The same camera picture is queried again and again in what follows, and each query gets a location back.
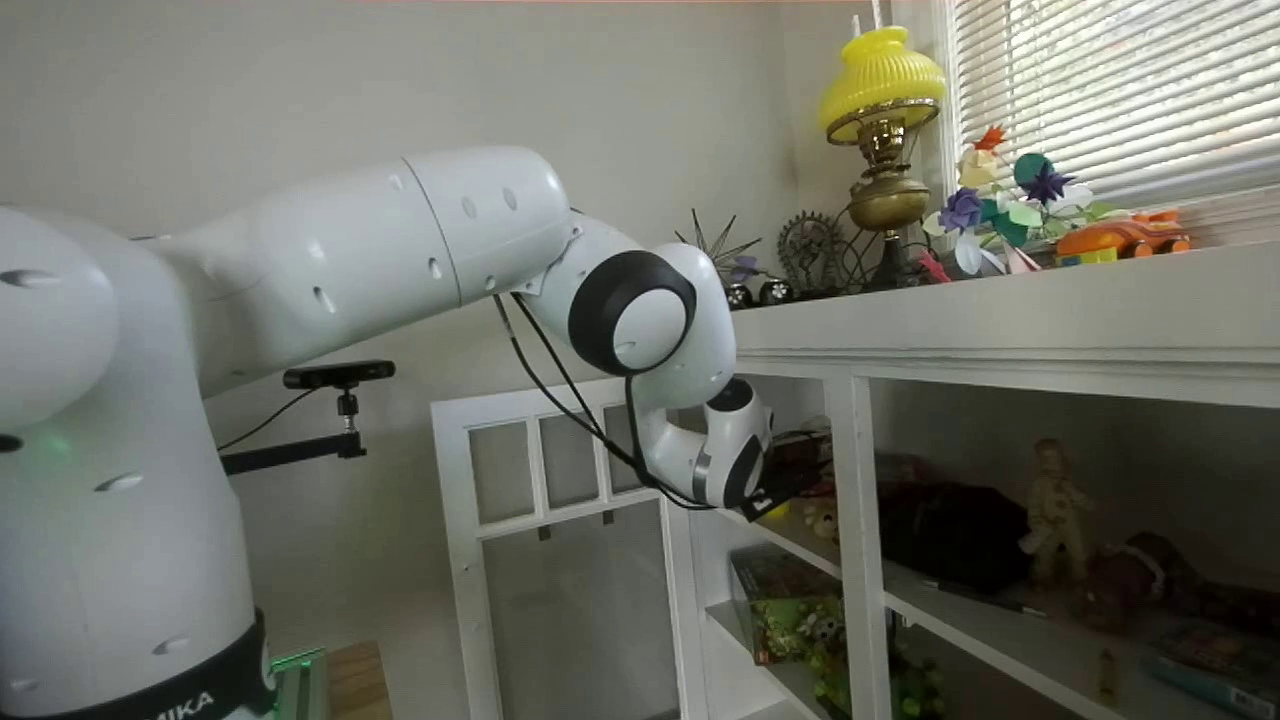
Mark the metal starburst ornament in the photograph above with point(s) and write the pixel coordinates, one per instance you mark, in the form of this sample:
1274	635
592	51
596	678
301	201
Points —
722	246

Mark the orange toy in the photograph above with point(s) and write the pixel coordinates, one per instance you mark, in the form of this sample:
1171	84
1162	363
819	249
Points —
1125	239

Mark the brown stuffed animal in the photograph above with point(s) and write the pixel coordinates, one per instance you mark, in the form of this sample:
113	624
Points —
1146	579

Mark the teal flat book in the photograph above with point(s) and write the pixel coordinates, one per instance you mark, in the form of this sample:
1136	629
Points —
1206	673

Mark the green printed toy box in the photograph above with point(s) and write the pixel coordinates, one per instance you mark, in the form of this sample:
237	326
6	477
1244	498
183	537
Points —
786	607

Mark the yellow shade brass oil lamp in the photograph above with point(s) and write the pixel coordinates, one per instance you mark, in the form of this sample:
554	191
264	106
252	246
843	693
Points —
883	84

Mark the small black toy car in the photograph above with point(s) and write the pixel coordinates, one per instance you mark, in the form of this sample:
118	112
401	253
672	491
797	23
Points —
753	290

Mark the tan human figurine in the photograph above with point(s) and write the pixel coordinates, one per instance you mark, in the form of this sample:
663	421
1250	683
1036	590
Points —
1059	513

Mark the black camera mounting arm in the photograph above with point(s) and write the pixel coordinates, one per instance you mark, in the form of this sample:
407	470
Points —
301	450

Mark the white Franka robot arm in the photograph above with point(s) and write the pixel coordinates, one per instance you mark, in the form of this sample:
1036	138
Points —
120	507

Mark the yellow bunny plush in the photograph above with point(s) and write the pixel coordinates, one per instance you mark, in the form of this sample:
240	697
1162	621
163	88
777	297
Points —
819	518

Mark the thin upright frame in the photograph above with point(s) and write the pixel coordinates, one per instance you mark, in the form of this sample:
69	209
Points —
299	683

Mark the white window blinds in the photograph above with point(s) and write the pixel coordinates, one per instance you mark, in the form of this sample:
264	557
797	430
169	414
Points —
1120	84

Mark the black stereo camera bar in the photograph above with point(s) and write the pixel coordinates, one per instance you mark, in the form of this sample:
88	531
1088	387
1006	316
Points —
336	373

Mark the white cabinet door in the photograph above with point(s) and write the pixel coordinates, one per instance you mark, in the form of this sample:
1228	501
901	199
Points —
461	533

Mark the round gear-shaped ornament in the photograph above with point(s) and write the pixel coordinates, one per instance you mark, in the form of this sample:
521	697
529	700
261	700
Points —
808	249

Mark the black bulky bag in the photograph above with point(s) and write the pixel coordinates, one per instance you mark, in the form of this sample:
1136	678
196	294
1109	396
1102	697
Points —
952	525

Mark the small yellowish figurine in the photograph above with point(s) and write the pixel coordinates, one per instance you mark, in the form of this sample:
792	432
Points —
1109	678

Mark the white cabinet with shelves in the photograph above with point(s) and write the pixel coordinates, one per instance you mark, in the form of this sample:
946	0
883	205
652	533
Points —
1014	322

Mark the wooden crate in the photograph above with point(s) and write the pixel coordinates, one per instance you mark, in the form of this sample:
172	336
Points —
359	683

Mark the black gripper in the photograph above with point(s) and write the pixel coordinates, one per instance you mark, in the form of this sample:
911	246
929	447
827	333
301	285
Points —
780	491

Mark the green leafy toy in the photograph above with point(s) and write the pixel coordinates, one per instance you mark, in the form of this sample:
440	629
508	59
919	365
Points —
915	693

